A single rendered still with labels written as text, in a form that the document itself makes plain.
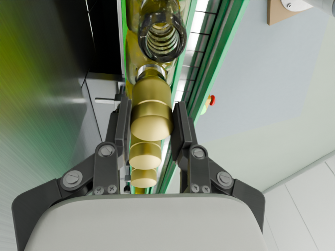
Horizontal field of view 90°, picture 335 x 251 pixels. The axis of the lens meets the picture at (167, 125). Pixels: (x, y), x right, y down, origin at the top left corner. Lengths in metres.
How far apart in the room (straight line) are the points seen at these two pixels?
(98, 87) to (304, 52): 0.85
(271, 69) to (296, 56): 0.10
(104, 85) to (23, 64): 0.28
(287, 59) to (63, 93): 0.88
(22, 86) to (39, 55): 0.05
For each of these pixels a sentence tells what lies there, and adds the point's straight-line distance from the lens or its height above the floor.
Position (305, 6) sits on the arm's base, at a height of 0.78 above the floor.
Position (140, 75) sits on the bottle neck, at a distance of 0.16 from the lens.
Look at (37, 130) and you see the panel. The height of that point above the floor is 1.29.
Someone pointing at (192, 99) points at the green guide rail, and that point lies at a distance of 0.46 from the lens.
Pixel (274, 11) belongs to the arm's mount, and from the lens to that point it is 0.78.
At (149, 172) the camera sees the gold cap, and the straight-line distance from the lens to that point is 0.22.
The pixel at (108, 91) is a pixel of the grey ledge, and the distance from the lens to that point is 0.48.
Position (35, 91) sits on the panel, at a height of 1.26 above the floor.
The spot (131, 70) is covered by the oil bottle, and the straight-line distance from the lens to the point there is 0.18.
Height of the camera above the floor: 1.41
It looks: 39 degrees down
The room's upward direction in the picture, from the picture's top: 175 degrees clockwise
